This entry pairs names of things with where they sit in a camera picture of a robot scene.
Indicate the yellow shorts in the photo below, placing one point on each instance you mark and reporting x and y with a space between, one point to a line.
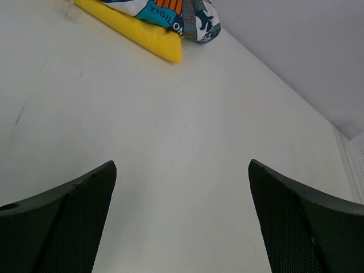
166 44

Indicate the patterned blue orange shorts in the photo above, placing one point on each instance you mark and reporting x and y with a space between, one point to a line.
195 20

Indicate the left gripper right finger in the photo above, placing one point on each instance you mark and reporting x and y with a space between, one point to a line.
304 229

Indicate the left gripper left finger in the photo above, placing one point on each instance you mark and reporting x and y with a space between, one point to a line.
60 229

